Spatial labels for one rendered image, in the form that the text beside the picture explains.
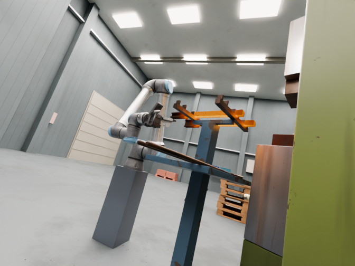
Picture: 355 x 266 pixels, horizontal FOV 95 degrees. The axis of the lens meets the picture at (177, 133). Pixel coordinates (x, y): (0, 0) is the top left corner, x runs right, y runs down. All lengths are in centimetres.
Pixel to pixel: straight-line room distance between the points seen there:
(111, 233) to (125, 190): 33
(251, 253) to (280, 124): 1124
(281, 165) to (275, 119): 1117
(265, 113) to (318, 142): 1148
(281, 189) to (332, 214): 31
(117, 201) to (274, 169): 118
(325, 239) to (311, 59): 53
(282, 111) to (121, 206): 1161
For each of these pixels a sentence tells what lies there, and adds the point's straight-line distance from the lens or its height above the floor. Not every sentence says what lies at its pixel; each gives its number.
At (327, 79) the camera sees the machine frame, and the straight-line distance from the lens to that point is 69.
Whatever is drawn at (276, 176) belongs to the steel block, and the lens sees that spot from 88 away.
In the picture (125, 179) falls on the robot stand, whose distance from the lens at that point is 150.
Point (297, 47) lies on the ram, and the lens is 129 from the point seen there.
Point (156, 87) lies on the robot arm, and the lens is 149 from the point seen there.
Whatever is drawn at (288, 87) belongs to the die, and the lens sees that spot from 120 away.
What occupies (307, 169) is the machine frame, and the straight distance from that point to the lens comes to 59.
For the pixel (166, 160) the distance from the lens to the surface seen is 60.
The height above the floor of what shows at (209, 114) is 98.
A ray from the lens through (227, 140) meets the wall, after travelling 1128.
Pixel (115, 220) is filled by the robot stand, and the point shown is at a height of 19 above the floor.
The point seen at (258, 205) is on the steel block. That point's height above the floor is 63.
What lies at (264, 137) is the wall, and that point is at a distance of 1153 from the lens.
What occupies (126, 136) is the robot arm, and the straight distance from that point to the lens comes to 115.
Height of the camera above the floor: 69
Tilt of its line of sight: 13 degrees up
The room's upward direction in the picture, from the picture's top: 15 degrees clockwise
